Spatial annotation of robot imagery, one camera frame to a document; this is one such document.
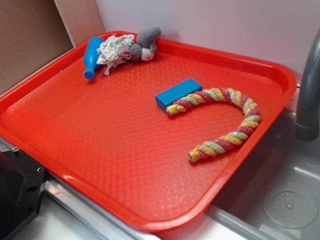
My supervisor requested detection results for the blue rectangular block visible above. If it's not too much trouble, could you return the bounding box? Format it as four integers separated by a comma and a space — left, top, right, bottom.
155, 78, 203, 111

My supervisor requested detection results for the multicolour twisted rope toy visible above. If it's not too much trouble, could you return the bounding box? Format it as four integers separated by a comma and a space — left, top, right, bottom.
166, 87, 261, 162

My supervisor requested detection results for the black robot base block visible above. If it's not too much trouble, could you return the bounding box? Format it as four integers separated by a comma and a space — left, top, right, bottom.
0, 150, 47, 240

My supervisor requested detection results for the red plastic tray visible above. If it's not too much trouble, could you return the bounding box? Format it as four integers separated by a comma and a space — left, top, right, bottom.
0, 39, 297, 232

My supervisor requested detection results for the grey plush mouse toy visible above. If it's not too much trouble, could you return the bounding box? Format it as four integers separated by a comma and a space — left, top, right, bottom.
118, 27, 161, 61

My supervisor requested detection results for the white crumpled cloth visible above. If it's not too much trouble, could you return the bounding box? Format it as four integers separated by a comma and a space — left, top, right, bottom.
96, 34, 135, 76

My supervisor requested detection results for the blue plastic bowling pin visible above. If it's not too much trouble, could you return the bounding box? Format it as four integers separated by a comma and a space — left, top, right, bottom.
84, 37, 104, 80

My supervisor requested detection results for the light wooden board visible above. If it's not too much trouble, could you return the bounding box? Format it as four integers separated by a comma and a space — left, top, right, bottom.
54, 0, 105, 47

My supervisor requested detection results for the grey sink faucet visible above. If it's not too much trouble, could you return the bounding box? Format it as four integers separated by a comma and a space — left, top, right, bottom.
295, 29, 320, 142

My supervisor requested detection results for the grey toy sink basin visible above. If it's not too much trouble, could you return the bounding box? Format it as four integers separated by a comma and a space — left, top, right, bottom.
207, 110, 320, 240

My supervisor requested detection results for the brown cardboard panel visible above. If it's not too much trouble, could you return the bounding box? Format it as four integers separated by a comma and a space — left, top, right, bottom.
0, 0, 72, 96

